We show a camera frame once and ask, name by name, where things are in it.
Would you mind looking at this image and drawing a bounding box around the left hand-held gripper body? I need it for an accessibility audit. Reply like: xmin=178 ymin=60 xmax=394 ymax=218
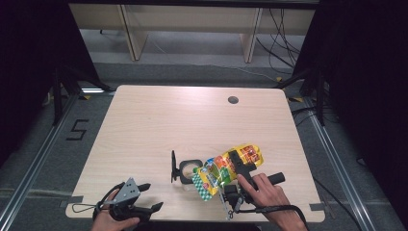
xmin=104 ymin=177 xmax=152 ymax=223

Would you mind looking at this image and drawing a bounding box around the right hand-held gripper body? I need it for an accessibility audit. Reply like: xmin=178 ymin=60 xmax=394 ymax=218
xmin=218 ymin=171 xmax=286 ymax=222

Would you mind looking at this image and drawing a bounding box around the yellow spouted seasoning pouch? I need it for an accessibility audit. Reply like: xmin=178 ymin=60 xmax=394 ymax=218
xmin=191 ymin=143 xmax=265 ymax=203

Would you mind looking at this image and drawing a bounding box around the person's right hand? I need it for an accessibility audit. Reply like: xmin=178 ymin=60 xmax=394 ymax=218
xmin=237 ymin=172 xmax=294 ymax=221

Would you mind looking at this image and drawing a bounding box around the person's left hand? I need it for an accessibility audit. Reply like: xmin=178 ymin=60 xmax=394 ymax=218
xmin=90 ymin=189 xmax=141 ymax=231

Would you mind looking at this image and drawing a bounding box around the black metal stand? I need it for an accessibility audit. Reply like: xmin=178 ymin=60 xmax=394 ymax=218
xmin=50 ymin=63 xmax=114 ymax=127
xmin=273 ymin=67 xmax=329 ymax=127

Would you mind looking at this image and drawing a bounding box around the beige wooden shelf unit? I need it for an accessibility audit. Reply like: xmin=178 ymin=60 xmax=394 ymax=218
xmin=68 ymin=3 xmax=317 ymax=64

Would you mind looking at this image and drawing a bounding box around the black curtain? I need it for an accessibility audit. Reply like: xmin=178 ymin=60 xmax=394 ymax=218
xmin=293 ymin=0 xmax=408 ymax=223
xmin=0 ymin=0 xmax=101 ymax=168

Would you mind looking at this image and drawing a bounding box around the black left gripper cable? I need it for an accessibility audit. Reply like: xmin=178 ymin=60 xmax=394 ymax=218
xmin=92 ymin=181 xmax=126 ymax=222

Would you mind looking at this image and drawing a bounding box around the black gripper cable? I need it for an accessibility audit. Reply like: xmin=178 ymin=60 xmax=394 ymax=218
xmin=92 ymin=181 xmax=126 ymax=222
xmin=238 ymin=204 xmax=311 ymax=231

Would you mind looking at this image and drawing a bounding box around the thin grey wire loop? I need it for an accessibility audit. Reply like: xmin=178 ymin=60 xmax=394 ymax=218
xmin=71 ymin=201 xmax=108 ymax=214

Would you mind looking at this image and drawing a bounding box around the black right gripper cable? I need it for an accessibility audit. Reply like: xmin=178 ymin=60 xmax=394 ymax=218
xmin=238 ymin=204 xmax=311 ymax=231

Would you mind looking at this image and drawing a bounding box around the white floor cable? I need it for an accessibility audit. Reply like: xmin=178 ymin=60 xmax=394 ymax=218
xmin=149 ymin=38 xmax=281 ymax=83

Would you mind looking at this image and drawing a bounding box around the aluminium floor rail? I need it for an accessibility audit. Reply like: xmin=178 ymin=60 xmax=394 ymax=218
xmin=0 ymin=92 xmax=80 ymax=231
xmin=303 ymin=95 xmax=377 ymax=231

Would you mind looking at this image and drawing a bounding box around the black floor cable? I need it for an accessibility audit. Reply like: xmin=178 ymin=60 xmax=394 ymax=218
xmin=313 ymin=178 xmax=364 ymax=231

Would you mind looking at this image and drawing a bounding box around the bunch of black cables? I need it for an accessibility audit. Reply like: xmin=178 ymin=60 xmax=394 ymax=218
xmin=255 ymin=8 xmax=303 ymax=77

